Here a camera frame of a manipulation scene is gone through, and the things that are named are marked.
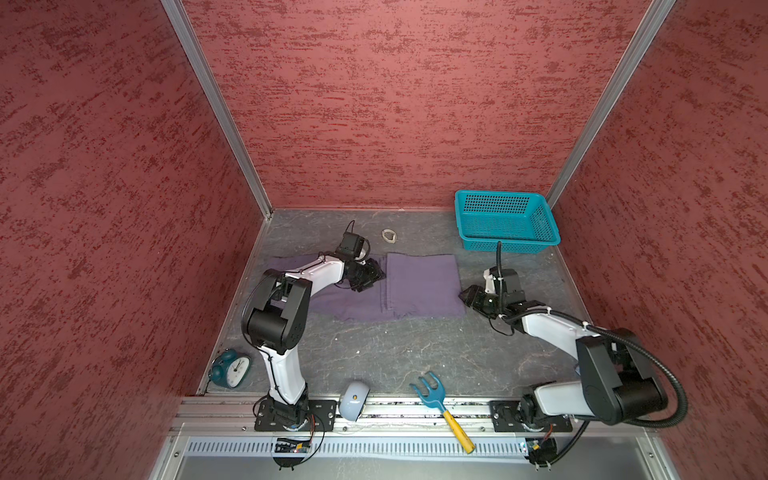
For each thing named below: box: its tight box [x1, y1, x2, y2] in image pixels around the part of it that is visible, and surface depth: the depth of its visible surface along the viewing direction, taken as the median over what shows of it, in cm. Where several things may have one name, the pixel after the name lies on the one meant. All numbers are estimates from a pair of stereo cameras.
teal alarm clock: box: [211, 348, 250, 388], surface depth 77 cm
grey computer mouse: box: [339, 381, 371, 422], surface depth 71 cm
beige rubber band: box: [381, 228, 398, 244], surface depth 112 cm
